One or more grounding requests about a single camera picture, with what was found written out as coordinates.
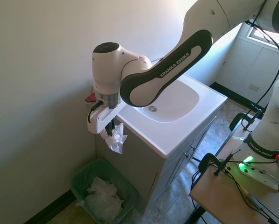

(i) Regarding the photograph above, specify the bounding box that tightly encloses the yellow cable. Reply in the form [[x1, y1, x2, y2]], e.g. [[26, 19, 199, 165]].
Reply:
[[225, 166, 250, 196]]

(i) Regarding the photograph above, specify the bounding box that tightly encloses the red wrist camera mount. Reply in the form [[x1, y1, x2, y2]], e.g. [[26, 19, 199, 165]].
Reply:
[[84, 92, 96, 104]]

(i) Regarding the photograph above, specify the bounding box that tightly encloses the grey adapter cable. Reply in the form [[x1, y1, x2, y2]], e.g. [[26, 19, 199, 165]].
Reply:
[[246, 193, 274, 221]]

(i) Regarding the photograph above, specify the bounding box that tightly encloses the grey vanity cabinet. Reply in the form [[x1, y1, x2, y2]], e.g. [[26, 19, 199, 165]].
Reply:
[[94, 115, 218, 214]]

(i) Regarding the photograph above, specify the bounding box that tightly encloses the green plastic trash bin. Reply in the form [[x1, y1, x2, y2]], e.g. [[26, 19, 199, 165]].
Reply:
[[71, 158, 140, 224]]

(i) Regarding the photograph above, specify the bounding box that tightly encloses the white tissue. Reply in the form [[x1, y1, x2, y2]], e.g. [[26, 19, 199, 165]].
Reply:
[[100, 122, 129, 155]]

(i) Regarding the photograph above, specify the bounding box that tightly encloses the white sink countertop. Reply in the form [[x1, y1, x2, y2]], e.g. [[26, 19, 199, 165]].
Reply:
[[92, 59, 229, 160]]

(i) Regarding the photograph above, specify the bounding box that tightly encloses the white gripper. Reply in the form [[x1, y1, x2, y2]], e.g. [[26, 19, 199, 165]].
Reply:
[[86, 105, 125, 137]]

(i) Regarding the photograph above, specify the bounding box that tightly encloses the black C-clamp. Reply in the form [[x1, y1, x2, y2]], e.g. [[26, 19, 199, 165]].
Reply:
[[198, 152, 235, 177], [229, 112, 264, 132]]

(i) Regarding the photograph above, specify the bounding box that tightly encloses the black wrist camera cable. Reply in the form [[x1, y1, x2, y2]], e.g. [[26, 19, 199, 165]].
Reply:
[[87, 100, 104, 124]]

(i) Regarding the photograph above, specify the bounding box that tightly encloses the window with white frame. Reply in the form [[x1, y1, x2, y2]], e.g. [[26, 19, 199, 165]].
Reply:
[[245, 22, 279, 49]]

